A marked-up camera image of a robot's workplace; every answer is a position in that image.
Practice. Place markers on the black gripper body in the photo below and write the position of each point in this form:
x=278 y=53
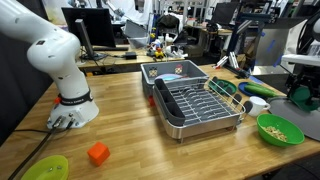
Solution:
x=300 y=80

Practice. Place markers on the dark green cup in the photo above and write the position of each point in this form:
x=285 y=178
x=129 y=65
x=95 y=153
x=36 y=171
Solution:
x=305 y=99

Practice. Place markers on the bright green plastic bowl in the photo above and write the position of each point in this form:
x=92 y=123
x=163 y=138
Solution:
x=293 y=133

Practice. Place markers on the lime green bowl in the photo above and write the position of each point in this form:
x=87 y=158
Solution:
x=43 y=170

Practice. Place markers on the gray round tray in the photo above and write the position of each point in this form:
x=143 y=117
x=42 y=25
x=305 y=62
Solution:
x=293 y=116

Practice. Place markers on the green cucumber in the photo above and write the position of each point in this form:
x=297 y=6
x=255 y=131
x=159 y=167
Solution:
x=263 y=90
x=256 y=84

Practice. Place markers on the white mug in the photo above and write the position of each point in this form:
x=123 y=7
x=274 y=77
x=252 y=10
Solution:
x=256 y=106

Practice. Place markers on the blue tape patch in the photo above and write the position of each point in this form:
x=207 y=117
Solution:
x=256 y=79

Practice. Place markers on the pile of tan nuts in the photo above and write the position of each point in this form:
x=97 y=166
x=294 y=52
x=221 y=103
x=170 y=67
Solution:
x=275 y=133

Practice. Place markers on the blue plate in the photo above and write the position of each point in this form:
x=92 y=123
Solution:
x=241 y=88

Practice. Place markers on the dark green plate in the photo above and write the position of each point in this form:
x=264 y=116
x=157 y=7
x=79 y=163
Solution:
x=230 y=87

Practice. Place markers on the gray dish rack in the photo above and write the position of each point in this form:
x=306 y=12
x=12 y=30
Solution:
x=200 y=106

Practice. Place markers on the gray plastic bin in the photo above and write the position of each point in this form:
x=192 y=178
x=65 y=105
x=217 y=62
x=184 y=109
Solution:
x=196 y=71

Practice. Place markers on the white black headset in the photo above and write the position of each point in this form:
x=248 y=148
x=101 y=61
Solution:
x=175 y=50

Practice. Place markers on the light blue dish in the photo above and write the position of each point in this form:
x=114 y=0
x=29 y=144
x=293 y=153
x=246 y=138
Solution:
x=168 y=77

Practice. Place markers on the black power adapter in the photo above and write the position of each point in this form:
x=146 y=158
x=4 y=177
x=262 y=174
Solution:
x=130 y=55

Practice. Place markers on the clear plastic storage bin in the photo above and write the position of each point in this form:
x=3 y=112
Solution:
x=136 y=33

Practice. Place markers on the wooden background desk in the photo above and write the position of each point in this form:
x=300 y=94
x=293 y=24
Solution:
x=113 y=60

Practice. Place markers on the orange cube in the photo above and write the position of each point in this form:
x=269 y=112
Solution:
x=98 y=154

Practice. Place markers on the black computer monitor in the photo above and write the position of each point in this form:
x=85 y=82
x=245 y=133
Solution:
x=96 y=26

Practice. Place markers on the aluminum rail clamp stand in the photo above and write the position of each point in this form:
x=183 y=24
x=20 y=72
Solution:
x=233 y=65

